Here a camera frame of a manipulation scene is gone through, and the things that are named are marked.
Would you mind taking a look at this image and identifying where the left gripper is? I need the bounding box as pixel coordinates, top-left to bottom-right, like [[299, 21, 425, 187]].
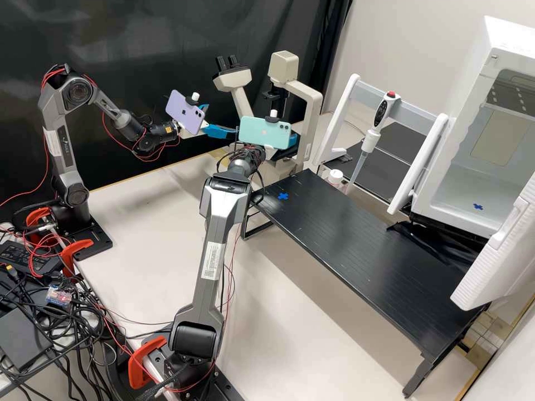
[[181, 103, 240, 141]]

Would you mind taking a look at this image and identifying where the cream microscope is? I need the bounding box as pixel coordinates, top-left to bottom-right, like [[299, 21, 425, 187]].
[[212, 50, 325, 174]]

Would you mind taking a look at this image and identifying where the white pipette stand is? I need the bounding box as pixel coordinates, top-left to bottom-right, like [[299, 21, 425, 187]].
[[312, 73, 450, 216]]

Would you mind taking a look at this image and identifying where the pipette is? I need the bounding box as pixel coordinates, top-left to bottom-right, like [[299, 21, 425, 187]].
[[346, 90, 402, 195]]

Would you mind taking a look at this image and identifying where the black platform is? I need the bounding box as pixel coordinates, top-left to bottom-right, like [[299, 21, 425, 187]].
[[241, 169, 488, 398], [332, 140, 421, 208], [376, 120, 436, 168]]

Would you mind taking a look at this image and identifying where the white incubator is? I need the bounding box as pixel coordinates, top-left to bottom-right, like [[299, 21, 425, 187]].
[[411, 16, 535, 239]]

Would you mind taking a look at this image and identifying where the orange clamp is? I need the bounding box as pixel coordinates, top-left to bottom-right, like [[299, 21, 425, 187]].
[[127, 335, 169, 390], [58, 238, 95, 278], [24, 207, 57, 234]]

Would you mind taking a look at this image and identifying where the black power adapter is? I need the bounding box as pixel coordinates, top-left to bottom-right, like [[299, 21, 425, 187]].
[[0, 240, 64, 277]]

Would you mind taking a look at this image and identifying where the incubator door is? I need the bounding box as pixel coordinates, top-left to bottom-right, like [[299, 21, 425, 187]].
[[450, 173, 535, 312]]

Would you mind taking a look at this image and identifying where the left wrist camera phone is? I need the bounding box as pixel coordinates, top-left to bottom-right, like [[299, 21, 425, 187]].
[[164, 89, 210, 136]]

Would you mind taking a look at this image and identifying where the wrist camera phone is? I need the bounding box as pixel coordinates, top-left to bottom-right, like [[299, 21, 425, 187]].
[[237, 109, 294, 150], [164, 89, 210, 136]]

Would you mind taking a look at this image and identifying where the right wrist camera phone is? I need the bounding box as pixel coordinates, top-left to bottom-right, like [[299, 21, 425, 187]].
[[237, 109, 294, 150]]

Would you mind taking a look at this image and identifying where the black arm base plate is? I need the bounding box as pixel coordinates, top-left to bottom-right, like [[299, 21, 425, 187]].
[[12, 200, 114, 262], [116, 334, 245, 401]]

